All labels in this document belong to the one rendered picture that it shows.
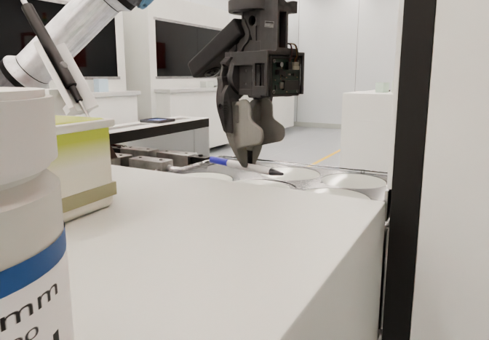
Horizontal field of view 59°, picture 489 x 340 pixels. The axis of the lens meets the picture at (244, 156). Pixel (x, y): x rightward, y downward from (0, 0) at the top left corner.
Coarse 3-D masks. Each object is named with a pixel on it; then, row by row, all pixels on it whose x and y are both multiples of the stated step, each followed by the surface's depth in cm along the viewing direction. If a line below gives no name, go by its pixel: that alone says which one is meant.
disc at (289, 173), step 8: (280, 168) 77; (288, 168) 77; (296, 168) 77; (304, 168) 77; (272, 176) 71; (280, 176) 71; (288, 176) 71; (296, 176) 71; (304, 176) 71; (312, 176) 71
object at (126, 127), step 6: (180, 120) 100; (186, 120) 100; (192, 120) 101; (114, 126) 89; (120, 126) 89; (126, 126) 90; (132, 126) 92; (138, 126) 89; (144, 126) 89; (150, 126) 89; (156, 126) 90; (114, 132) 80
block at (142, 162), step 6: (132, 162) 81; (138, 162) 80; (144, 162) 80; (150, 162) 79; (156, 162) 78; (162, 162) 78; (168, 162) 80; (144, 168) 80; (150, 168) 79; (156, 168) 79; (162, 168) 78
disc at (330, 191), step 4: (320, 188) 63; (324, 188) 63; (328, 188) 63; (320, 192) 61; (324, 192) 61; (328, 192) 61; (332, 192) 61; (336, 192) 61; (340, 192) 61; (344, 192) 61; (348, 192) 61; (352, 192) 61; (356, 192) 61; (344, 196) 59; (348, 196) 59; (352, 196) 59; (356, 196) 59; (360, 196) 59; (364, 196) 59
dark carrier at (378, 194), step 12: (192, 168) 77; (204, 168) 77; (216, 168) 77; (228, 168) 77; (312, 168) 77; (324, 168) 77; (240, 180) 68; (276, 180) 68; (312, 180) 68; (384, 180) 68; (360, 192) 61; (372, 192) 61; (384, 192) 61
